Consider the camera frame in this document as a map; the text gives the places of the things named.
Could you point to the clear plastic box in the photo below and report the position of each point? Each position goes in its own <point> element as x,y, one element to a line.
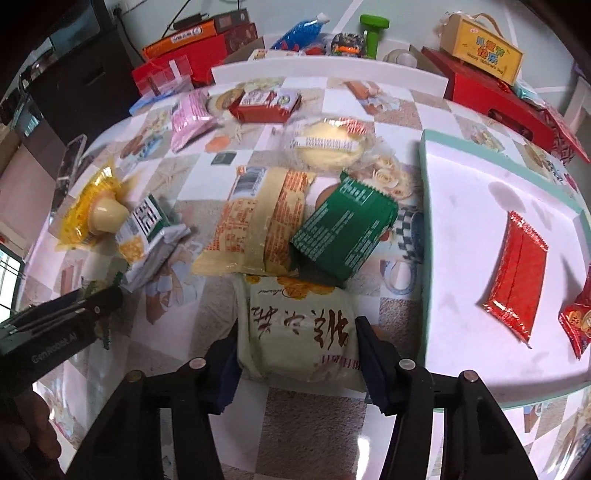
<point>161,74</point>

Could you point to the large red gift box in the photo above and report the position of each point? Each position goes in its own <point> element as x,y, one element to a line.
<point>207,55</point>

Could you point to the cream snack packet brown script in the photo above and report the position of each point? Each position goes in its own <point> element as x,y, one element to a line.
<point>300,332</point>

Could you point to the round cake in clear packet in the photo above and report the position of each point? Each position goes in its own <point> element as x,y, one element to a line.
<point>328,143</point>

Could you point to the orange beige barcode snack packet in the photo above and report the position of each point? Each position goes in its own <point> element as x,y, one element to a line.
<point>249,221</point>

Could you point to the green dumbbell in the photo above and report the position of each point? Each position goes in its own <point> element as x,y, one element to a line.
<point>373,37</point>

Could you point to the plain red snack packet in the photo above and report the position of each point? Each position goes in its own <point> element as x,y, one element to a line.
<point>517,277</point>

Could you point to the silver green yellow snack packet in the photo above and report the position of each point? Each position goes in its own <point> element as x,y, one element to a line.
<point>147,230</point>

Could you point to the red snack box white label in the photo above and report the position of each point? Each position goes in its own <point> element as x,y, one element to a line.
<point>265,104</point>

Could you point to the blue bead bottle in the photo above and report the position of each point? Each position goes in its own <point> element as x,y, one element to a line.
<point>295,32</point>

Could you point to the red patterned packet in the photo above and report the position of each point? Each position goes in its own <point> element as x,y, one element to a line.
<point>563,134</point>

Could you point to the brown cardboard box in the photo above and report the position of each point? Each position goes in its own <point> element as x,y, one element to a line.
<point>244,48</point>

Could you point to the black cabinet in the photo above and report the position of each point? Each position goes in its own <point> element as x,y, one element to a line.
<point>83,87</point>

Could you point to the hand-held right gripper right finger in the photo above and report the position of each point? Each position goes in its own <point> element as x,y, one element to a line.
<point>374,364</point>

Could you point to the clear tape roll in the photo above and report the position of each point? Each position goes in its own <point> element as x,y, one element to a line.
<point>400,56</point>

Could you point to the dark brown carton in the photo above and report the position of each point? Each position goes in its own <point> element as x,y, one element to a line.
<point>231,21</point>

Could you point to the flat red box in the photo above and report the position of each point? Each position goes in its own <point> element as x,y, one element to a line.
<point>489,99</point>

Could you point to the pink snack packet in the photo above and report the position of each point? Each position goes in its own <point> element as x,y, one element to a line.
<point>189,117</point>

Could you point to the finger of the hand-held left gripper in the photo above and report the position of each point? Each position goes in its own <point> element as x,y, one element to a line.
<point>92,304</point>

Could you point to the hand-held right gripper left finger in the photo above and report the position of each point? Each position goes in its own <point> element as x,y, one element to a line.
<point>226,369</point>

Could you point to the printed checkered tablecloth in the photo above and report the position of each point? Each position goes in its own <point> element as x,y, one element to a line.
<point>304,424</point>

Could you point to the person's left hand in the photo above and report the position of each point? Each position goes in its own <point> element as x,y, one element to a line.
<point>27,429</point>

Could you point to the yellow jelly cup packet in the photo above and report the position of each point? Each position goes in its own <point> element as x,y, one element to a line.
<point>90,207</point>

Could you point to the red yellow printed snack packet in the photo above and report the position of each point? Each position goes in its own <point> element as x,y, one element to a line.
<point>579,323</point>

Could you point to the bag of colourful toys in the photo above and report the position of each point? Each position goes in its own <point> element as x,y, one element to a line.
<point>348,45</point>

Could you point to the dark green snack packet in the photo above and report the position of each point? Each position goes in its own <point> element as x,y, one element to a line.
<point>346,226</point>

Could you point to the orange carton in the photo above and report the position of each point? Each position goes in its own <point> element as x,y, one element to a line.
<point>180,39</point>

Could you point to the small yellow snack box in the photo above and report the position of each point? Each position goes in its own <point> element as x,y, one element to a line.
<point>258,54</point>

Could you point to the white tray teal edge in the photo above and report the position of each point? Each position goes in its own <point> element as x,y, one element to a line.
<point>466,277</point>

